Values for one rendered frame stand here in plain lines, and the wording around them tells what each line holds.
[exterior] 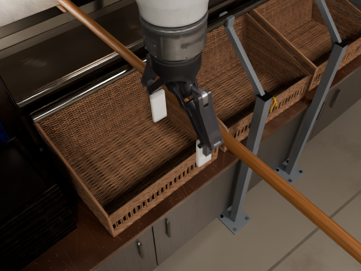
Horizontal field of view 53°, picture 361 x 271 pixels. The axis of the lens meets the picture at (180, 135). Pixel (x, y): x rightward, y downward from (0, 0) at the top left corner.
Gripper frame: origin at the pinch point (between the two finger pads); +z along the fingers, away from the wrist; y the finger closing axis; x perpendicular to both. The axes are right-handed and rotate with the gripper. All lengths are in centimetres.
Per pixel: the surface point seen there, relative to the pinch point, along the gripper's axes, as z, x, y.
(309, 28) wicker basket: 78, 148, -71
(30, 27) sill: 15, -3, -77
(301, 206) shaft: 15.3, 15.1, 20.2
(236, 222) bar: 134, 50, -22
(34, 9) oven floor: 15, 2, -86
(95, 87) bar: 16.7, -0.2, -40.0
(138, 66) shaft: 13.7, 12.3, -36.6
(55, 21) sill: 16, 5, -78
